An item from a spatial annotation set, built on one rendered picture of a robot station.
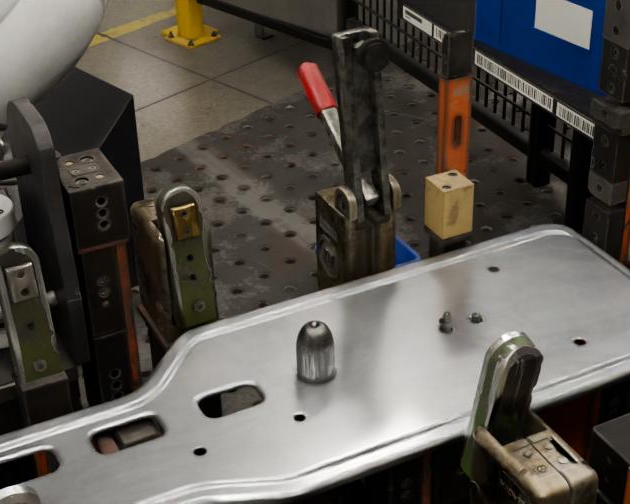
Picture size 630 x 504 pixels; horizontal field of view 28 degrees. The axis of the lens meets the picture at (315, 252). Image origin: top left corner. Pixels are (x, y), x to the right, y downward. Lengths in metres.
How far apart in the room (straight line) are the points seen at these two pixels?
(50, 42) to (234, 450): 0.66
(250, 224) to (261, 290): 0.18
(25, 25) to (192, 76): 2.61
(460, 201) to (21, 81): 0.57
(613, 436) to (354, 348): 0.22
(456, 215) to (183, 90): 2.83
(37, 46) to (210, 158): 0.61
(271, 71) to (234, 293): 2.42
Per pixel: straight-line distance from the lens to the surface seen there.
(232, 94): 3.92
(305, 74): 1.20
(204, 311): 1.13
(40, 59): 1.49
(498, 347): 0.88
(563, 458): 0.90
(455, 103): 1.18
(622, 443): 1.02
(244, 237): 1.80
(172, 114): 3.82
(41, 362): 1.07
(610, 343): 1.09
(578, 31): 1.45
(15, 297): 1.04
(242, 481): 0.94
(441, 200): 1.17
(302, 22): 3.93
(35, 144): 1.04
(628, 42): 1.27
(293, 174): 1.96
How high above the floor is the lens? 1.63
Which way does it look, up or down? 32 degrees down
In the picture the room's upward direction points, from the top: 2 degrees counter-clockwise
